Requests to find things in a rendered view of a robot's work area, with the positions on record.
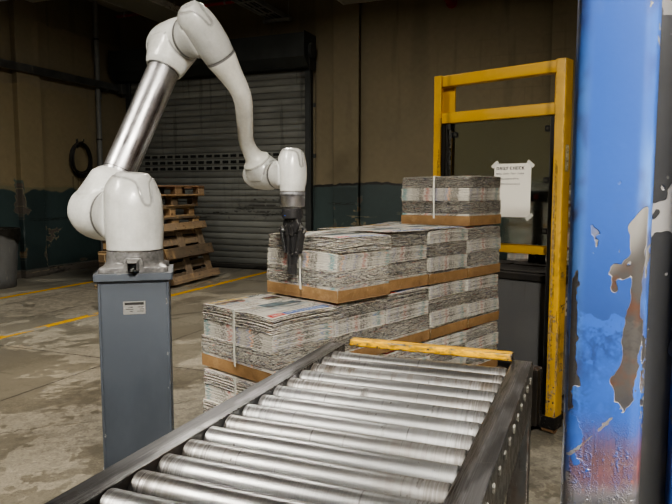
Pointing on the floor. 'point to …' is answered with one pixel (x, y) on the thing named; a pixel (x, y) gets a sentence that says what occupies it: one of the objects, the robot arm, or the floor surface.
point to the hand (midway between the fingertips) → (292, 264)
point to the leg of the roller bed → (519, 491)
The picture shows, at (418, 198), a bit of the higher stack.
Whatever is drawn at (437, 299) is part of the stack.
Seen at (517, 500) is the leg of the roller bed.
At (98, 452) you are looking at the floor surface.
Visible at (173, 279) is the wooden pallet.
